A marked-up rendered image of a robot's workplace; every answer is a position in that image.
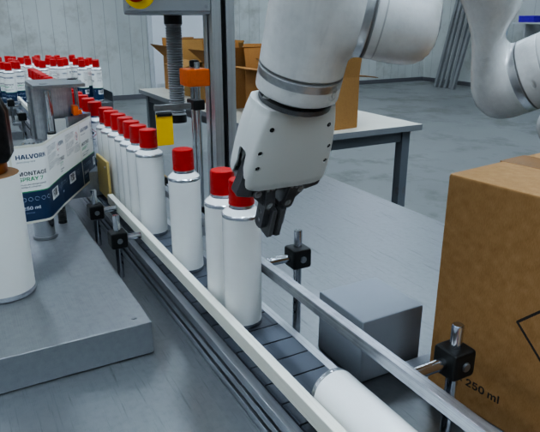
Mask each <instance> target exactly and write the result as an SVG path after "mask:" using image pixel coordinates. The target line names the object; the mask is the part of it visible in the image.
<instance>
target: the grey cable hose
mask: <svg viewBox="0 0 540 432"><path fill-rule="evenodd" d="M164 24H165V26H166V28H165V29H166V30H165V31H166V33H165V34H166V46H167V48H166V49H167V53H166V54H167V57H168V58H167V59H168V60H167V62H168V63H167V64H168V65H167V66H168V70H167V71H168V73H167V74H168V76H169V77H168V79H169V80H168V81H169V82H168V83H169V85H168V86H169V88H170V89H169V91H170V92H169V95H170V96H169V100H170V101H169V102H170V104H176V103H184V102H185V98H184V97H185V96H184V95H185V94H184V93H185V92H184V90H185V89H184V86H183V85H181V84H180V73H179V70H180V68H183V57H182V56H183V55H182V54H183V53H182V51H183V50H182V38H181V37H182V35H181V34H182V33H181V32H182V30H181V29H182V28H181V26H182V24H183V21H182V16H181V15H164ZM171 112H172V122H173V123H186V122H187V114H186V110H185V109H182V110H171Z"/></svg>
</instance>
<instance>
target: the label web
mask: <svg viewBox="0 0 540 432"><path fill-rule="evenodd" d="M54 120H55V127H56V132H57V133H56V134H54V135H47V140H46V141H44V142H42V143H39V144H32V145H24V146H16V147H14V152H13V154H12V156H11V158H10V159H9V161H8V162H7V164H8V167H14V168H16V169H18V170H19V173H20V180H21V190H22V196H23V202H24V208H25V214H26V220H27V225H28V224H32V223H38V222H43V221H47V220H51V219H53V218H54V217H55V216H56V215H57V214H58V213H59V211H60V210H61V209H62V208H63V207H64V206H65V205H66V204H67V203H68V202H69V201H70V200H71V199H72V198H74V197H75V196H76V195H77V194H78V193H79V192H80V191H81V190H82V189H84V188H85V187H86V186H87V185H88V184H89V183H90V179H89V172H90V170H92V169H93V168H94V167H95V158H94V150H93V134H92V126H91V118H90V116H89V117H86V118H84V119H82V120H81V121H80V122H78V123H75V124H73V125H71V126H69V127H68V128H67V126H66V119H65V118H58V119H54Z"/></svg>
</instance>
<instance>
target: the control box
mask: <svg viewBox="0 0 540 432"><path fill-rule="evenodd" d="M210 11H211V0H142V1H140V2H138V3H136V2H131V1H130V0H123V12H124V14H125V15H210Z"/></svg>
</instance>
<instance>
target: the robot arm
mask: <svg viewBox="0 0 540 432"><path fill-rule="evenodd" d="M460 2H461V3H462V6H463V8H464V11H465V15H466V18H467V20H468V24H469V28H470V33H471V94H472V98H473V99H474V102H475V104H476V106H477V108H478V109H479V110H480V111H481V112H482V113H484V114H485V115H486V116H488V117H492V118H497V119H506V118H512V117H517V116H520V115H524V114H526V113H529V112H532V111H535V110H538V109H540V32H539V33H535V34H533V35H531V36H529V37H527V38H524V39H522V40H519V41H517V42H514V43H510V42H509V41H508V40H507V37H506V33H507V29H508V27H509V26H510V24H511V22H512V21H513V19H514V17H515V16H516V14H517V13H518V11H519V9H520V6H521V4H522V2H523V0H460ZM442 14H443V0H269V1H268V6H267V16H266V22H265V27H264V33H263V38H262V43H261V53H260V59H259V63H258V69H257V74H256V79H255V84H256V86H257V88H258V89H259V90H257V91H253V92H251V94H250V96H249V98H248V100H247V103H246V105H245V107H244V109H243V114H242V116H241V119H240V122H239V125H238V128H237V134H236V138H235V141H234V146H233V149H232V154H231V169H232V171H235V172H237V175H236V177H235V179H234V182H233V184H232V186H231V189H232V191H233V192H234V193H235V195H236V196H238V197H254V198H255V199H256V200H257V201H258V204H257V209H256V214H255V223H256V225H257V226H258V228H260V229H261V231H262V232H263V233H264V235H265V236H266V237H271V236H272V235H274V236H278V235H279V234H280V230H281V226H282V224H283V222H284V218H285V211H286V208H287V207H290V206H291V205H292V203H293V202H294V199H295V197H296V196H297V195H298V194H299V193H300V192H301V191H303V189H306V188H308V187H311V186H314V185H316V184H318V182H319V181H320V179H321V178H322V177H323V175H324V173H325V170H326V168H327V163H328V160H329V156H330V152H331V148H332V143H333V133H334V125H335V103H336V102H337V100H338V97H339V92H340V88H341V85H342V81H343V78H344V74H345V69H346V65H347V63H348V61H349V60H350V59H351V58H353V57H360V58H364V59H368V60H374V61H377V62H382V63H390V64H399V65H409V64H414V63H418V62H420V61H422V60H424V58H426V56H428V54H430V52H431V51H432V49H433V48H434V46H435V43H436V40H437V38H438V35H439V32H440V30H441V18H442ZM537 134H538V137H539V139H540V116H539V118H538V120H537Z"/></svg>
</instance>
